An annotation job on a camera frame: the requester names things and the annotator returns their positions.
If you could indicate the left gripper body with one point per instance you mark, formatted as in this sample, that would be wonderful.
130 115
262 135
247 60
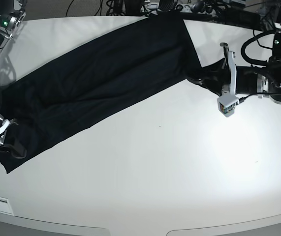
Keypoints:
225 79

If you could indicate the black T-shirt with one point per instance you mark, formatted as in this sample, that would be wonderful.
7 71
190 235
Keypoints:
98 79

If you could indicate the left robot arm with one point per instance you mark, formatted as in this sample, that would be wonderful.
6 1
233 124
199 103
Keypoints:
261 78

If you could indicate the white power strip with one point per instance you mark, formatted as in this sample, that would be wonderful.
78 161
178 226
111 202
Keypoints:
177 5

